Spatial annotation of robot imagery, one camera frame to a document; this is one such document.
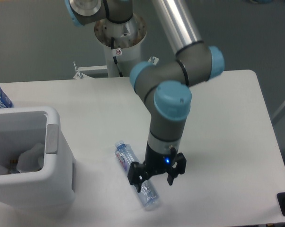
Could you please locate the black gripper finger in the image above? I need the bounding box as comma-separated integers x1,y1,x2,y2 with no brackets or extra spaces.
128,162,150,192
167,153,187,185

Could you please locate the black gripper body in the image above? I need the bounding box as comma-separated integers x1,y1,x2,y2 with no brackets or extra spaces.
143,144,178,181

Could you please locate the clear plastic bottle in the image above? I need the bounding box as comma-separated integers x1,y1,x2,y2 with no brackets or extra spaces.
115,140,160,211

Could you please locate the white paper trash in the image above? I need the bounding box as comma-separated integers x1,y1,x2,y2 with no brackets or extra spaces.
17,143,45,173

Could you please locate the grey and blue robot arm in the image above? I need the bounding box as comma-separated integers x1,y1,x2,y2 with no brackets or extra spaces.
65,0,224,191

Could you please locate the white plastic trash can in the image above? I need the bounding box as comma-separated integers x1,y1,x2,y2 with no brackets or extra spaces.
0,106,75,208

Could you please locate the blue snack wrapper in bin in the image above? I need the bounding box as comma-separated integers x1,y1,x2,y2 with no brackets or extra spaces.
8,159,19,175

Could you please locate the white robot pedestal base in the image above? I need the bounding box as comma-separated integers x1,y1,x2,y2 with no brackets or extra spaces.
73,13,147,79

